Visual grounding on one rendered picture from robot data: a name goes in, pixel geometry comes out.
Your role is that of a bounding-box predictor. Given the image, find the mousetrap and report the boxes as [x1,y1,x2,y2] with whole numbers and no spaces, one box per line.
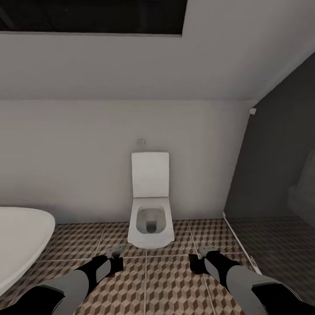
[107,254,120,278]
[188,254,198,263]

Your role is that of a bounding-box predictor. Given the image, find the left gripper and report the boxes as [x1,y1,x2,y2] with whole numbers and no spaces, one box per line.
[109,258,123,276]

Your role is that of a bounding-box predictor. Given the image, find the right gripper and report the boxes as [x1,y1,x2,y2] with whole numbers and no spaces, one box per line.
[190,258,210,275]

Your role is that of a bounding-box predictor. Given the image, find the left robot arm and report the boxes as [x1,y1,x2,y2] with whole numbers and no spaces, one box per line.
[0,245,126,315]

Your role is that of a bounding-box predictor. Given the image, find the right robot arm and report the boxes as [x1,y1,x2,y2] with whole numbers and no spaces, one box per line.
[190,245,315,315]

